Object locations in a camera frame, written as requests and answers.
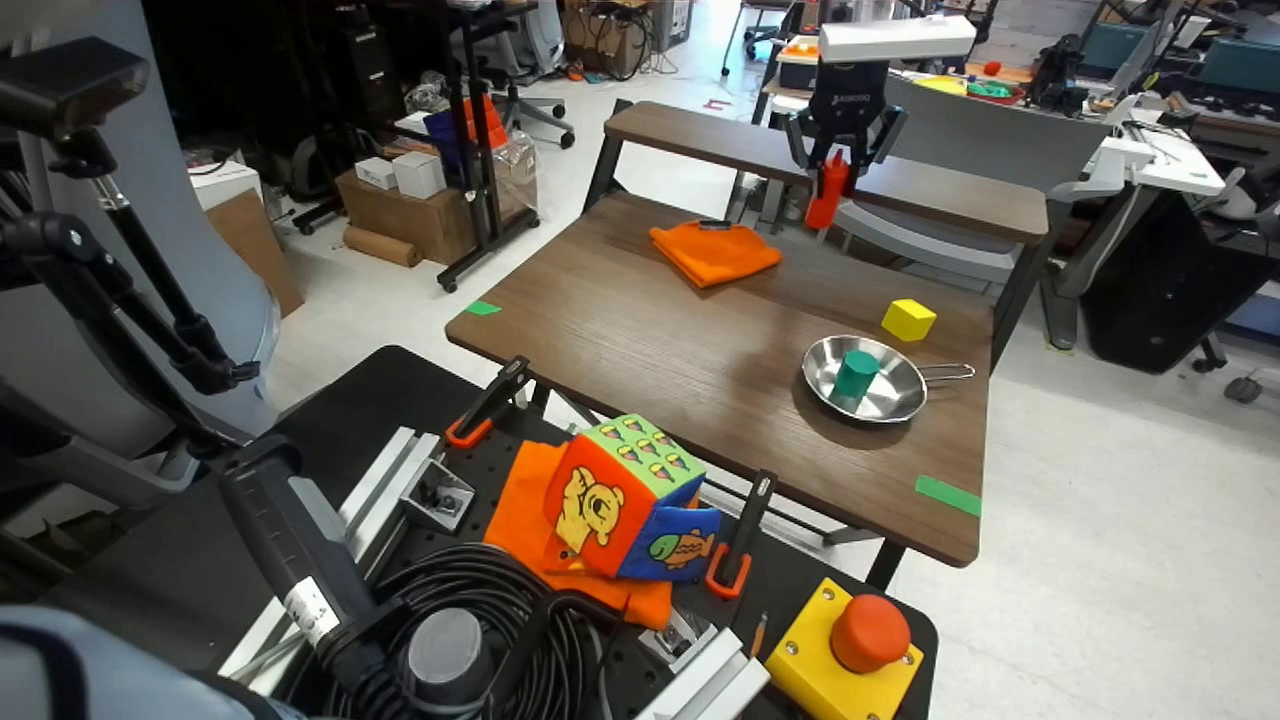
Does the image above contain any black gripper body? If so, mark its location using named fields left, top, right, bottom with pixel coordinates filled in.
left=803, top=57, right=898, bottom=157

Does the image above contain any orange sauce bottle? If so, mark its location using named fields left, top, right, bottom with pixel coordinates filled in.
left=801, top=149, right=857, bottom=237

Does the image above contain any grey chair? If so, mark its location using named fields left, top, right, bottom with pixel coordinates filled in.
left=832, top=70, right=1113, bottom=290

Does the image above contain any folded orange cloth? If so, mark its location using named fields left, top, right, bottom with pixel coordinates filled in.
left=649, top=215, right=789, bottom=295

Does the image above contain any yellow block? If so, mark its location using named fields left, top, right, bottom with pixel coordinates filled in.
left=878, top=295, right=941, bottom=348

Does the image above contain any brown wooden table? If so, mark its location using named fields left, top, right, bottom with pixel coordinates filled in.
left=581, top=125, right=1055, bottom=594

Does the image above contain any green cup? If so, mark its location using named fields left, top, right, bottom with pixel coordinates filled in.
left=832, top=348, right=884, bottom=411

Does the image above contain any silver metal pan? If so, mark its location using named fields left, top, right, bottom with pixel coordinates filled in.
left=797, top=332, right=982, bottom=430

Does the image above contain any black office chair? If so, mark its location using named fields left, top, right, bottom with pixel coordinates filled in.
left=1075, top=182, right=1280, bottom=380

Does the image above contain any black floor stand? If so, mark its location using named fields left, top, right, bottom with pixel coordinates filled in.
left=437, top=0, right=544, bottom=295

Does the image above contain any large open cardboard box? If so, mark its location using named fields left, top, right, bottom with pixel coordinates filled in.
left=333, top=130, right=540, bottom=269

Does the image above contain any colourful plush cube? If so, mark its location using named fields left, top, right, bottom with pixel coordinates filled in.
left=540, top=411, right=726, bottom=582

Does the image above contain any yellow box red stop button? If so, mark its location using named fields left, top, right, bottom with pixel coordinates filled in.
left=764, top=573, right=930, bottom=720

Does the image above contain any black cart platform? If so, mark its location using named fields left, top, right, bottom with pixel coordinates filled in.
left=49, top=338, right=941, bottom=720

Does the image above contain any black clamp orange handle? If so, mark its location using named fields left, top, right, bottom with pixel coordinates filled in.
left=439, top=353, right=533, bottom=455
left=700, top=470, right=781, bottom=605

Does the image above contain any aluminium extrusion rail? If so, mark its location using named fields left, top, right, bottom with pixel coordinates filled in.
left=216, top=424, right=449, bottom=686

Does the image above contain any black cable bundle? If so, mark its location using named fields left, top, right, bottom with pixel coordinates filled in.
left=282, top=534, right=608, bottom=720

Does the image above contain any black camera tripod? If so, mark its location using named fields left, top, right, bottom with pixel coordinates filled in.
left=0, top=35, right=266, bottom=460

